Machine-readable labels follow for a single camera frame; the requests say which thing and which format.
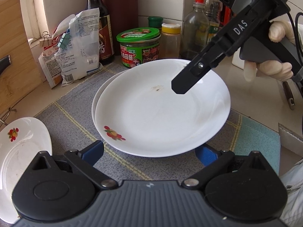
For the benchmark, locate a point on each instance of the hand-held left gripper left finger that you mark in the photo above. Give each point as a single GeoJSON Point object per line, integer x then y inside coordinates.
{"type": "Point", "coordinates": [93, 151]}

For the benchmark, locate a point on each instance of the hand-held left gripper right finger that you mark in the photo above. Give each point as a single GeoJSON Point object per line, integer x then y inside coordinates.
{"type": "Point", "coordinates": [206, 155]}

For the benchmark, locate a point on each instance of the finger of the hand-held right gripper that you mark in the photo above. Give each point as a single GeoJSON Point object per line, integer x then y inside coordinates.
{"type": "Point", "coordinates": [187, 80]}

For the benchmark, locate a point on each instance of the white floral plate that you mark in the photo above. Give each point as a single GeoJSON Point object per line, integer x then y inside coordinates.
{"type": "Point", "coordinates": [94, 106]}
{"type": "Point", "coordinates": [21, 158]}
{"type": "Point", "coordinates": [153, 118]}

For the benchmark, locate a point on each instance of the person's right hand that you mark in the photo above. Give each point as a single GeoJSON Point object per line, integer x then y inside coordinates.
{"type": "Point", "coordinates": [279, 30]}

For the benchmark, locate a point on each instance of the red label bottle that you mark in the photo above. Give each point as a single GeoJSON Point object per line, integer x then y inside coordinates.
{"type": "Point", "coordinates": [227, 14]}

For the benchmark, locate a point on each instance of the cooking oil bottle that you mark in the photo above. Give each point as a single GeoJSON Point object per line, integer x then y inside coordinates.
{"type": "Point", "coordinates": [213, 16]}

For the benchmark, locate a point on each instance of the yellow lid spice jar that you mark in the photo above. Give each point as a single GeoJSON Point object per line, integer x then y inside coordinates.
{"type": "Point", "coordinates": [170, 42]}

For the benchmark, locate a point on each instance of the grey and blue checked cloth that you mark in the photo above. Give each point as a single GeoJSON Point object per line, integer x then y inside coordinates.
{"type": "Point", "coordinates": [71, 113]}

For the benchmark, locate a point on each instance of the white plastic box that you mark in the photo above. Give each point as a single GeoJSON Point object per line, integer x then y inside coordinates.
{"type": "Point", "coordinates": [236, 60]}

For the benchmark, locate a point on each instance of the clear bottle with red cap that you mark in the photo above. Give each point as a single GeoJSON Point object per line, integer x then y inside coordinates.
{"type": "Point", "coordinates": [193, 28]}

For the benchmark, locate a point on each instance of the green lid sauce jar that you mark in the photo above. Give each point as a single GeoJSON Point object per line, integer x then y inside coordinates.
{"type": "Point", "coordinates": [139, 52]}

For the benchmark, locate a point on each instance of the small green cap jar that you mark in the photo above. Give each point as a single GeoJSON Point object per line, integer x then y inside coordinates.
{"type": "Point", "coordinates": [155, 21]}

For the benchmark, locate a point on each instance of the dark soy sauce bottle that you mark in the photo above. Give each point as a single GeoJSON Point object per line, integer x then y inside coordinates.
{"type": "Point", "coordinates": [104, 42]}

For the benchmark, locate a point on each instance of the orange and white bag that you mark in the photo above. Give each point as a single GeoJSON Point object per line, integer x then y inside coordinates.
{"type": "Point", "coordinates": [48, 68]}

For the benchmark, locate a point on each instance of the dark brown knife block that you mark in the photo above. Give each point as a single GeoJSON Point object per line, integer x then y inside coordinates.
{"type": "Point", "coordinates": [123, 9]}

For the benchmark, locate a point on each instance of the person's white jacket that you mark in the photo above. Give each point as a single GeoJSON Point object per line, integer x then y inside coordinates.
{"type": "Point", "coordinates": [294, 194]}

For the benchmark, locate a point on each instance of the white printed bag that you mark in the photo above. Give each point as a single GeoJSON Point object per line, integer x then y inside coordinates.
{"type": "Point", "coordinates": [78, 52]}

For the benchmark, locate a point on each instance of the green binder clip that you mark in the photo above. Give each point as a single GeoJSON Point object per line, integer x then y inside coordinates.
{"type": "Point", "coordinates": [64, 41]}

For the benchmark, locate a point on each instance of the gold binder clip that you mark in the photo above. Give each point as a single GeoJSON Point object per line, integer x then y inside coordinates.
{"type": "Point", "coordinates": [45, 41]}

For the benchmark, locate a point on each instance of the bamboo cutting board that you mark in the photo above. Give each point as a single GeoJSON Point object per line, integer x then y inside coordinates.
{"type": "Point", "coordinates": [14, 40]}

